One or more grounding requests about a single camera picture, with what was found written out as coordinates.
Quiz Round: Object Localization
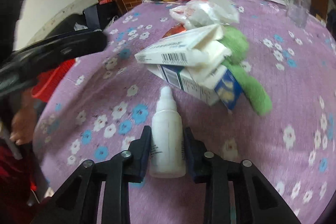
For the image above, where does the person's left hand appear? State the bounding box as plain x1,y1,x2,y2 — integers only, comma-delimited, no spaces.
10,101,39,146

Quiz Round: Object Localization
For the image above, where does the black paper bag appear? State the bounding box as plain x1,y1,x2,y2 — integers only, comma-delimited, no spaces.
83,1,119,30

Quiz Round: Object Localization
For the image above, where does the blue and white carton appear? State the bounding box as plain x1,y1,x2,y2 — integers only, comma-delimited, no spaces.
147,64,242,110

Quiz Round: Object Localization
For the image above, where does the red and white wrapper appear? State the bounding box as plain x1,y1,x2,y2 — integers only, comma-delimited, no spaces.
162,24,187,39

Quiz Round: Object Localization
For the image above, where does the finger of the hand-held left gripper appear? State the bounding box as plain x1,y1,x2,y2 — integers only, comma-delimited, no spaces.
13,30,109,68
0,62,62,98

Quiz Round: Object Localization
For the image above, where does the white cardboard carton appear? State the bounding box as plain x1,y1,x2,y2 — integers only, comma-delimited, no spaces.
134,24,228,73

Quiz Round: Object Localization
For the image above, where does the white plastic bottle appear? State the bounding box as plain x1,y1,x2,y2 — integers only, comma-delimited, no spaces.
149,86,186,179

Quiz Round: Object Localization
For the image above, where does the clear plastic bag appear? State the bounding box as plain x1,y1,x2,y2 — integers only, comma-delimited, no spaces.
169,0,240,30

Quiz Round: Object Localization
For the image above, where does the clear glass pitcher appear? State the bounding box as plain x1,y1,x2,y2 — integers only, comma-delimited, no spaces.
285,0,313,28

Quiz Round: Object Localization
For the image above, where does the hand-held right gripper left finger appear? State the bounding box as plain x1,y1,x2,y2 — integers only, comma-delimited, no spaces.
39,125,153,224

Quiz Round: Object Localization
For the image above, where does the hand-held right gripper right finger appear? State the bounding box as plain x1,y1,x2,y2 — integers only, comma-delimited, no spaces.
183,127,302,224

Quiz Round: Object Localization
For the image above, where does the red plastic basket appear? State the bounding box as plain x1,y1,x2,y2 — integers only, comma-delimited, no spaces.
31,60,77,103

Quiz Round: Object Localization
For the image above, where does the green fuzzy sock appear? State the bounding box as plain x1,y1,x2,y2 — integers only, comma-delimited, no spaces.
220,27,273,117

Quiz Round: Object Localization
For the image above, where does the dark red clothing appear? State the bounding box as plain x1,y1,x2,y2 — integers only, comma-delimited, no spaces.
0,144,52,224

